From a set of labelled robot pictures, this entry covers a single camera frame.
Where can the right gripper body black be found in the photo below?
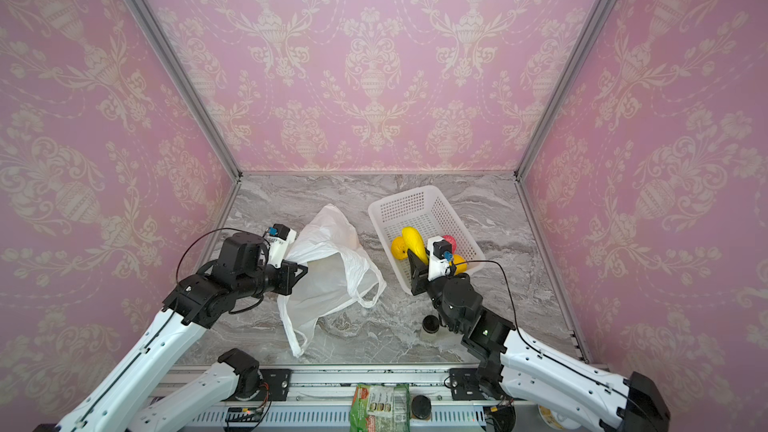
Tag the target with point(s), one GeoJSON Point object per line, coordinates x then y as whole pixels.
{"type": "Point", "coordinates": [420, 273]}

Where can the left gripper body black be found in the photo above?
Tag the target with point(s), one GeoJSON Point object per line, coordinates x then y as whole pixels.
{"type": "Point", "coordinates": [268, 278]}

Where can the yellow toy orange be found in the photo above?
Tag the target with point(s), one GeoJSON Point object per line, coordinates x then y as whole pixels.
{"type": "Point", "coordinates": [399, 249]}

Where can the yellow toy banana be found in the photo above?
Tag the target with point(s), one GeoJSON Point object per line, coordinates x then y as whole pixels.
{"type": "Point", "coordinates": [415, 243]}

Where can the small orange toy fruit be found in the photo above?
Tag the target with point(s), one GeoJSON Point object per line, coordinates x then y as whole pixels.
{"type": "Point", "coordinates": [459, 265]}

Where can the red toy apple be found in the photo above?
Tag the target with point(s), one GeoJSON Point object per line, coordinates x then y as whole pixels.
{"type": "Point", "coordinates": [451, 240]}

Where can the white plastic bag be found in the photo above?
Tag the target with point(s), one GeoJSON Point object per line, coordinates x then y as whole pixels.
{"type": "Point", "coordinates": [340, 274]}

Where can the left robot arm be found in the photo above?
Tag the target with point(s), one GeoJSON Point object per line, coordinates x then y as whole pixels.
{"type": "Point", "coordinates": [119, 402]}

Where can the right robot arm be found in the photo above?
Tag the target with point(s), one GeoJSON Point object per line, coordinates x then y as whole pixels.
{"type": "Point", "coordinates": [519, 366]}

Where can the white plastic basket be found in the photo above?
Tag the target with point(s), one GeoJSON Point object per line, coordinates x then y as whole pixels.
{"type": "Point", "coordinates": [427, 210]}

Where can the green snack packet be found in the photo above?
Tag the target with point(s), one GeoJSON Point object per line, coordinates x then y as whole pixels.
{"type": "Point", "coordinates": [377, 408]}

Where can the white lid tin can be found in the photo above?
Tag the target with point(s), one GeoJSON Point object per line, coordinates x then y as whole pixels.
{"type": "Point", "coordinates": [557, 421]}

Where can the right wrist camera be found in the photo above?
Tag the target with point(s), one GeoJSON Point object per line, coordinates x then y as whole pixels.
{"type": "Point", "coordinates": [440, 257]}

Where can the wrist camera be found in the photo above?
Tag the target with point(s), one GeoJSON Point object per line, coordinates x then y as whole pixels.
{"type": "Point", "coordinates": [440, 257]}
{"type": "Point", "coordinates": [279, 237]}

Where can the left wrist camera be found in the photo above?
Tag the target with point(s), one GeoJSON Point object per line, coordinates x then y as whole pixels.
{"type": "Point", "coordinates": [279, 237]}

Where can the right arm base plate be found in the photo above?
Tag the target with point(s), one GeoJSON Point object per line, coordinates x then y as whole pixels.
{"type": "Point", "coordinates": [473, 384]}

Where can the aluminium front rail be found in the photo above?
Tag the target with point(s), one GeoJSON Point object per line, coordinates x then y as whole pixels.
{"type": "Point", "coordinates": [320, 398]}

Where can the dark jar on rail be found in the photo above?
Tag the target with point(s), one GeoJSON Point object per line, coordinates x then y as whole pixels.
{"type": "Point", "coordinates": [421, 408]}

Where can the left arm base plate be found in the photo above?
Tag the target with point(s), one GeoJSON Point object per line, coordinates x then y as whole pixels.
{"type": "Point", "coordinates": [273, 385]}

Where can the left aluminium corner post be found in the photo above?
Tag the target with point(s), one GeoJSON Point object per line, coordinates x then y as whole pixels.
{"type": "Point", "coordinates": [150, 25]}

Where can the aluminium corner post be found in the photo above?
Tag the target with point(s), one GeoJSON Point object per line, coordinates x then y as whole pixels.
{"type": "Point", "coordinates": [150, 25]}
{"type": "Point", "coordinates": [588, 36]}

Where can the right aluminium corner post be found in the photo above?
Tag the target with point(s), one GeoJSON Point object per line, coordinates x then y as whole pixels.
{"type": "Point", "coordinates": [588, 36]}

